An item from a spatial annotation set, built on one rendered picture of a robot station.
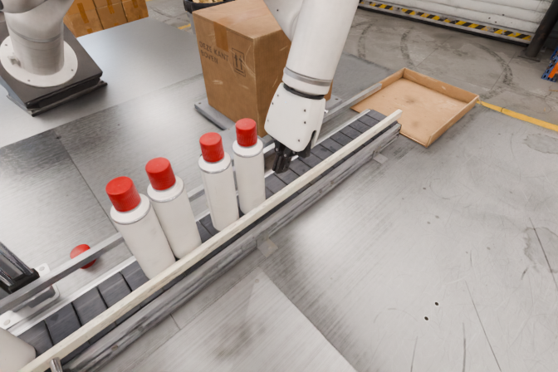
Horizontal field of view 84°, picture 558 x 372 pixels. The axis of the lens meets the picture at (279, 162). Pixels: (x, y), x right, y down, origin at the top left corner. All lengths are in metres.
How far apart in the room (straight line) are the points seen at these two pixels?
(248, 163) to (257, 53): 0.29
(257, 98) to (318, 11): 0.32
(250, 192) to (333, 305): 0.24
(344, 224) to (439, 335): 0.25
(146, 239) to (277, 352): 0.24
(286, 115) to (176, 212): 0.25
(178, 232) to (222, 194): 0.09
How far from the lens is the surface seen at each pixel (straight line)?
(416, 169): 0.85
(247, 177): 0.53
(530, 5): 4.37
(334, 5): 0.51
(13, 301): 0.57
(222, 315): 0.53
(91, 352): 0.58
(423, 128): 0.99
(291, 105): 0.55
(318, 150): 0.76
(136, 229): 0.47
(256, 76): 0.74
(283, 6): 0.61
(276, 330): 0.52
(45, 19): 1.02
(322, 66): 0.52
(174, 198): 0.46
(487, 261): 0.74
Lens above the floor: 1.37
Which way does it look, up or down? 43 degrees down
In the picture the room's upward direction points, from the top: straight up
